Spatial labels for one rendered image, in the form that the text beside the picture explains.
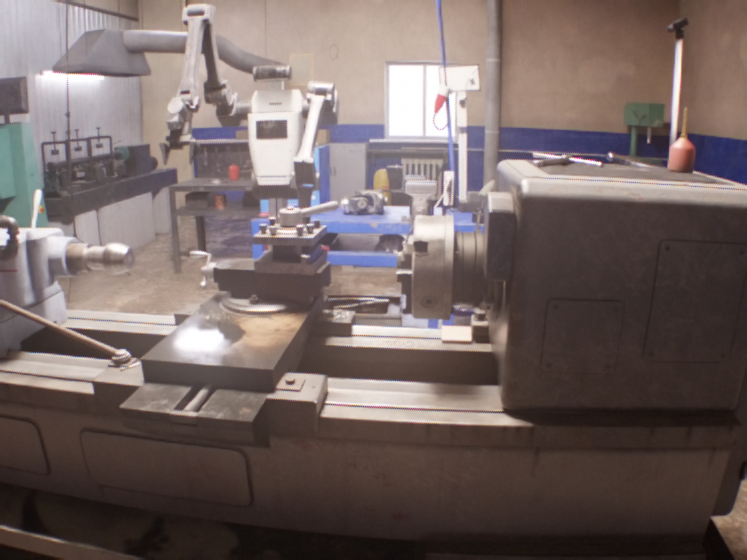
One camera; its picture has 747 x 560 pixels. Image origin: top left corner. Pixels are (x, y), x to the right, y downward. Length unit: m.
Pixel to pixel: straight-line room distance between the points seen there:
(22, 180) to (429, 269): 4.77
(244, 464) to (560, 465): 0.73
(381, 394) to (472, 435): 0.23
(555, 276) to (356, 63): 7.51
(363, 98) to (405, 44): 0.98
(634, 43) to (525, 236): 7.86
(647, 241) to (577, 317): 0.21
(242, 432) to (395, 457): 0.35
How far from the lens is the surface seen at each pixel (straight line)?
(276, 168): 2.52
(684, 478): 1.46
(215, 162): 5.89
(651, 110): 7.85
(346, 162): 8.09
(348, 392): 1.33
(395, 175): 6.90
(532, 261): 1.14
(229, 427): 1.18
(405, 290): 1.38
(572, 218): 1.14
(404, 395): 1.32
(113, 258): 1.59
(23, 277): 1.68
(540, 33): 8.58
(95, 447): 1.59
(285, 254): 1.57
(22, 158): 5.62
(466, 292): 1.32
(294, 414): 1.24
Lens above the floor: 1.46
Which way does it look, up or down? 17 degrees down
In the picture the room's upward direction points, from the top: straight up
